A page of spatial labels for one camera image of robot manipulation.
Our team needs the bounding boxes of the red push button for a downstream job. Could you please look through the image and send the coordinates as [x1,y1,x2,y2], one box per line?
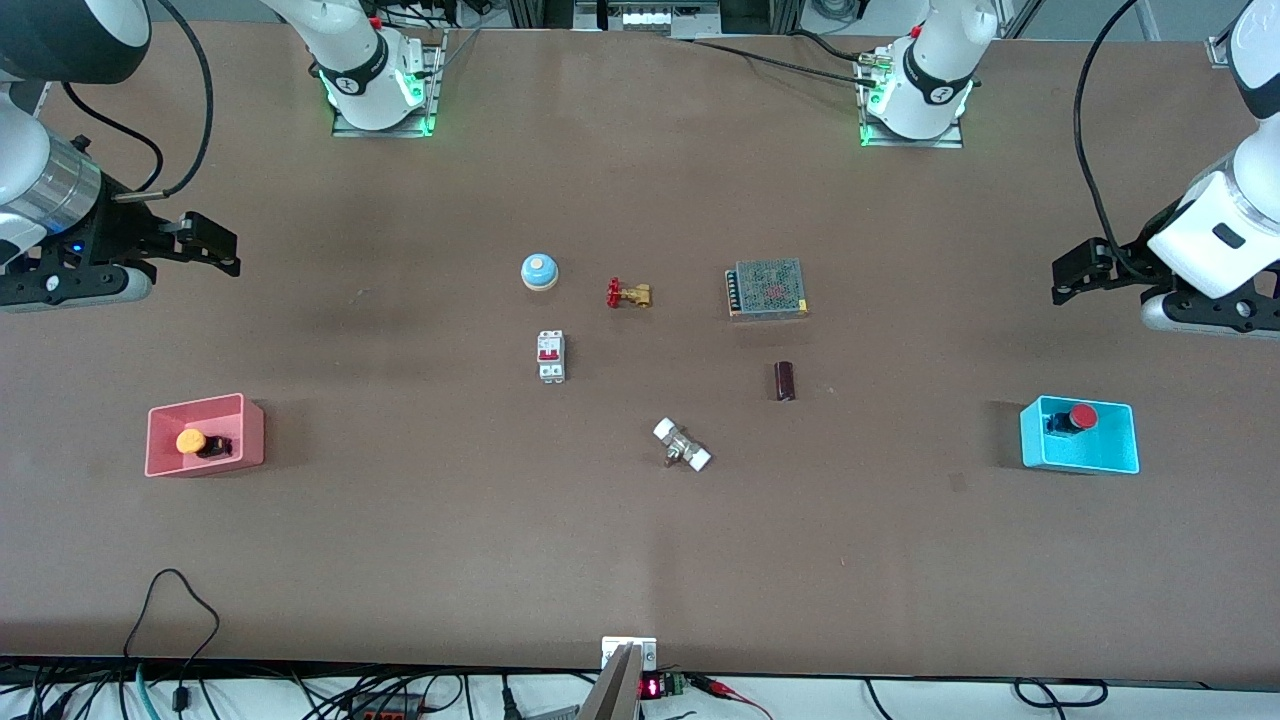
[1045,403,1099,438]

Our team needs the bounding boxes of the yellow push button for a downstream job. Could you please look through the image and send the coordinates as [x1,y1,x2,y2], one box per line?
[176,428,233,461]

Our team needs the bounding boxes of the cyan plastic box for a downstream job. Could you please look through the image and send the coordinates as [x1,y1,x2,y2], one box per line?
[1020,396,1141,475]

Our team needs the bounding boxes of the pink plastic box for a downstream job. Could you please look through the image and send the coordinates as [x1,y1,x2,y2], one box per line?
[145,393,266,478]

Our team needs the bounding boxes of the metal mesh power supply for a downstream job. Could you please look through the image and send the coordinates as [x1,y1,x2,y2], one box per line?
[725,258,809,322]

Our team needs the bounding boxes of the metal fitting white caps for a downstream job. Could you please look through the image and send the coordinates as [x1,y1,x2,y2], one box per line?
[653,417,713,473]

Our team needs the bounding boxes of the red clip lead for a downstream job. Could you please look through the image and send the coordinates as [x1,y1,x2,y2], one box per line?
[690,675,776,720]

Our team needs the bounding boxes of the grey metal bar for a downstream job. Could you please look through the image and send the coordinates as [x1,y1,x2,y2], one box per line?
[578,643,641,720]

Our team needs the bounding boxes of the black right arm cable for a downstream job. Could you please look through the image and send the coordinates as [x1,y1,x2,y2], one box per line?
[60,0,215,203]

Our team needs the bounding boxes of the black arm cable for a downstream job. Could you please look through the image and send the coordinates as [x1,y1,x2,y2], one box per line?
[1074,0,1161,283]
[60,0,215,203]

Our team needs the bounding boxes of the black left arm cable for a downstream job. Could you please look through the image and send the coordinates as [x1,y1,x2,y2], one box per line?
[1074,0,1161,283]

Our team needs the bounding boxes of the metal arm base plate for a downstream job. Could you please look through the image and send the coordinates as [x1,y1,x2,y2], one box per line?
[858,50,964,149]
[332,30,447,138]

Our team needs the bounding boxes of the black looped cable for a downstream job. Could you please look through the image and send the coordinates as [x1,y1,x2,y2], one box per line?
[123,569,221,720]

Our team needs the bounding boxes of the black cable across table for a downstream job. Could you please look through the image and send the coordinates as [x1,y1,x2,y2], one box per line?
[690,28,876,83]

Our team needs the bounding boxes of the black cable coil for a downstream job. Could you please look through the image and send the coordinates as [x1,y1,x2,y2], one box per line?
[1013,678,1109,709]

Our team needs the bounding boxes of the white mounting bracket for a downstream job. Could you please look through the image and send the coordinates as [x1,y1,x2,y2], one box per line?
[601,636,658,673]

